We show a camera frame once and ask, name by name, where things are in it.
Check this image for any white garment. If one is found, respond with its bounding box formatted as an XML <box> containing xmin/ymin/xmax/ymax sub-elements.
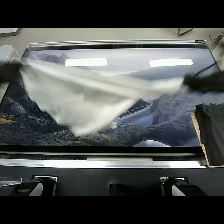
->
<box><xmin>19</xmin><ymin>58</ymin><xmax>186</xmax><ymax>136</ymax></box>

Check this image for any white box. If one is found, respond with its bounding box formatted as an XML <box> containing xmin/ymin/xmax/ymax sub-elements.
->
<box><xmin>0</xmin><ymin>44</ymin><xmax>21</xmax><ymax>65</ymax></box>

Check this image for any silver frame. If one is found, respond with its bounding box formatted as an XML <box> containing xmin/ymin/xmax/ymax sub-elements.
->
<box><xmin>0</xmin><ymin>39</ymin><xmax>210</xmax><ymax>197</ymax></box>

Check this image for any tan board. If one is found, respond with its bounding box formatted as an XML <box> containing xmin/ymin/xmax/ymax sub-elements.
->
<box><xmin>191</xmin><ymin>112</ymin><xmax>212</xmax><ymax>168</ymax></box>

